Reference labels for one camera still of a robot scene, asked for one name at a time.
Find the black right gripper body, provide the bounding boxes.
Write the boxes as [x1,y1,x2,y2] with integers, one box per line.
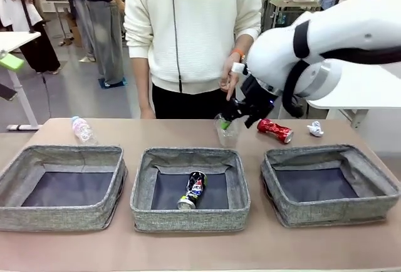
[239,74,277,115]

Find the crushed red drink can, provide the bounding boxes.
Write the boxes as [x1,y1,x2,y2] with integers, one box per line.
[256,118,294,145]

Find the clear plastic cup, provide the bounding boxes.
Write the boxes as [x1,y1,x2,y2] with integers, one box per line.
[214,112,241,147]

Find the white paper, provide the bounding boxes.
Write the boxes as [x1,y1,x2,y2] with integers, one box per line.
[306,120,324,137]

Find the crushed black drink can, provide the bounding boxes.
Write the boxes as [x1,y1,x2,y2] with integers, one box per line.
[177,170,209,210]

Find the person's left forearm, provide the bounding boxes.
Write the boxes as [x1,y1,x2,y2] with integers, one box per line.
[234,33,254,54]

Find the person's right forearm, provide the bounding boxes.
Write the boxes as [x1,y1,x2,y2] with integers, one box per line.
[131,57,153,112]

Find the person's left hand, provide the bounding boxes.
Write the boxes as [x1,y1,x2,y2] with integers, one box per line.
[219,53,244,101]

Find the small white table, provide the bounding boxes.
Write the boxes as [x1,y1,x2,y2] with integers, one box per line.
[0,30,42,132]

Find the orange wristband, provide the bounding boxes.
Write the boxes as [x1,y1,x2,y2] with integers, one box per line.
[231,48,247,63]

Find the black trousers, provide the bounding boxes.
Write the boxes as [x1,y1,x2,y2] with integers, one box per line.
[152,82,242,120]

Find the person in plaid shirt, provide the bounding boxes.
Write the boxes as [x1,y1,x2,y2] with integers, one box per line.
[0,0,62,75]

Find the brown cardboard box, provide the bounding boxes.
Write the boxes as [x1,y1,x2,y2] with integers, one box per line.
[70,26,84,49]

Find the person in white shirt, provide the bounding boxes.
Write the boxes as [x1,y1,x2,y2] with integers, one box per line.
[49,0,96,63]

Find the white knit sweater torso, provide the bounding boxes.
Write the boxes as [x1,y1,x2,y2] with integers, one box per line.
[123,0,263,94]

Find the clear bottle with pink label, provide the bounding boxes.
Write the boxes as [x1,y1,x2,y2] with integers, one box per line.
[71,115,98,146]

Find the white workbench with equipment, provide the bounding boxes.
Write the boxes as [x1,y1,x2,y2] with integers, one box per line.
[263,0,320,31]

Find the black sweater zipper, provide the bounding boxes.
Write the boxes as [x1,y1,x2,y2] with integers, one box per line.
[170,0,183,93]

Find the person in grey trousers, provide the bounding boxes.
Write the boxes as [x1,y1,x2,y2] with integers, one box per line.
[78,0,128,88]

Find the large white table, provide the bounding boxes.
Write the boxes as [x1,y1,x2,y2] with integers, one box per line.
[305,60,401,132]

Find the grey fabric basket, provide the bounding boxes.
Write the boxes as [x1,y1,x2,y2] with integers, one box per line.
[260,144,401,229]
[130,147,251,233]
[0,145,128,232]

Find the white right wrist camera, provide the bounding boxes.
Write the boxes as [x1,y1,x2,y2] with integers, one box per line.
[231,61,248,75]

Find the thin black floor cable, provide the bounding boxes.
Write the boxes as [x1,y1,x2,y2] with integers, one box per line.
[42,73,53,119]

